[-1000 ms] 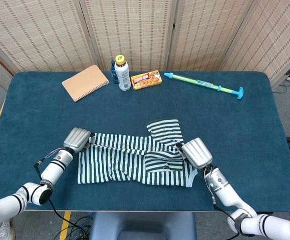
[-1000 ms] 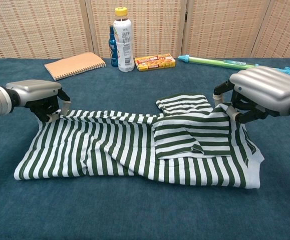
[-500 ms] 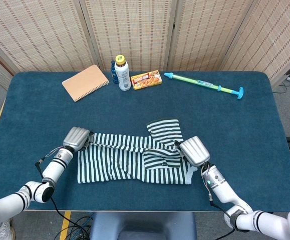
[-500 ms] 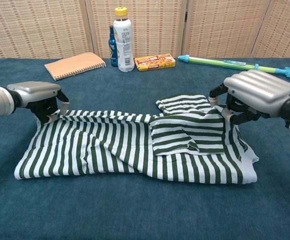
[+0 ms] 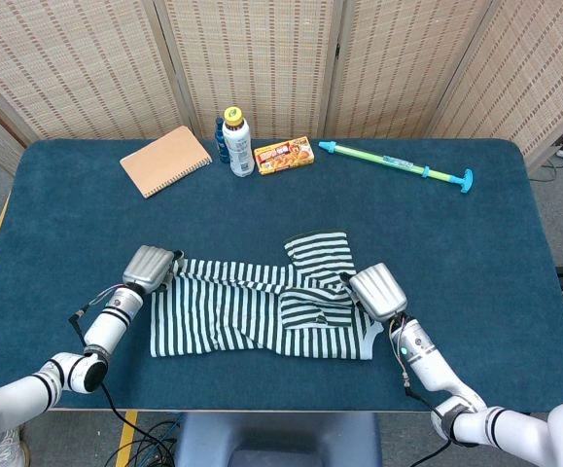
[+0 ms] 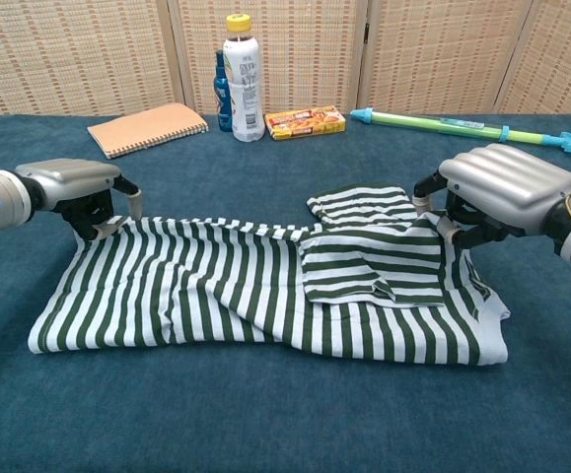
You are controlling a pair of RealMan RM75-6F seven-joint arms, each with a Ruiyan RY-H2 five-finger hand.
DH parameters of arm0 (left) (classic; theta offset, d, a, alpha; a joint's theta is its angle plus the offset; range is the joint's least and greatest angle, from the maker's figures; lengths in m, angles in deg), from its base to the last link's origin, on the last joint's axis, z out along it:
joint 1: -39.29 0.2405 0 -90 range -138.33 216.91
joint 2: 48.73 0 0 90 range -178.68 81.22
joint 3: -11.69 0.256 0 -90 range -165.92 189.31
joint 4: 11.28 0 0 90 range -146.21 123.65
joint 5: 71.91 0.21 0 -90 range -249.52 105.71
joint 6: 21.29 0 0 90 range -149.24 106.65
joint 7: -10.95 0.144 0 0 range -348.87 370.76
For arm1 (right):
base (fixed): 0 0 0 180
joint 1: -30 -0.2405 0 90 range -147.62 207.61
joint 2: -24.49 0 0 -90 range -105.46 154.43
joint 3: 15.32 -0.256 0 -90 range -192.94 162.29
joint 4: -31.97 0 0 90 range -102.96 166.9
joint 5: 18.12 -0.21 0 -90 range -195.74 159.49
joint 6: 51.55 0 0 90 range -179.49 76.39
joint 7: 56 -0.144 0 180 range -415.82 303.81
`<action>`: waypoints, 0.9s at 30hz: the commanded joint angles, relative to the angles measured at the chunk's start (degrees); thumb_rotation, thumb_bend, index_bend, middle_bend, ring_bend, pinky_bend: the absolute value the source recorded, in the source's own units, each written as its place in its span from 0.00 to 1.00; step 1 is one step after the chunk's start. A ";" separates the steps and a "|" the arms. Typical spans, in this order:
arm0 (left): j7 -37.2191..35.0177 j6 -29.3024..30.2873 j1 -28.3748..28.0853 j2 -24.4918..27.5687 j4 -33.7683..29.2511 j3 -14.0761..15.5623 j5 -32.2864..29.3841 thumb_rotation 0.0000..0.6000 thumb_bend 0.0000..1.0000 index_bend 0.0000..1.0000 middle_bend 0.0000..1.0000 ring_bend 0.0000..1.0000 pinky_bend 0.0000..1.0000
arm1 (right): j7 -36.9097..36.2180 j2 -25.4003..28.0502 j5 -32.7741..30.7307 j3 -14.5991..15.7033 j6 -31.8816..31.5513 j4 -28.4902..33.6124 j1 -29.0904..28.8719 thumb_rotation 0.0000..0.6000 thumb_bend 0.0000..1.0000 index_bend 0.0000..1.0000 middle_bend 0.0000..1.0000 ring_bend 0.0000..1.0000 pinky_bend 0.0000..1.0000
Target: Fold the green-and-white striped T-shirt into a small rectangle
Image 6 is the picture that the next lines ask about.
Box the green blue water gun toy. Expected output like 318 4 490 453
349 106 571 157

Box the green white striped T-shirt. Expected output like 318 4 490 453
27 184 511 367

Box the tan spiral notebook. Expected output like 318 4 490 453
86 101 210 161

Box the small blue bottle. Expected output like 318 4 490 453
212 49 235 133

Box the woven folding screen panel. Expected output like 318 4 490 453
0 0 187 118
169 0 373 115
494 0 571 115
361 0 537 115

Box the yellow curry box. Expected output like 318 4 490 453
263 105 347 142

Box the white bottle yellow cap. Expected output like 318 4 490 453
222 13 266 143

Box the blue felt table cover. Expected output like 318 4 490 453
0 112 571 473

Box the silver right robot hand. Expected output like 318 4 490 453
412 143 571 250

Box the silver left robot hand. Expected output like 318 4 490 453
14 158 143 242

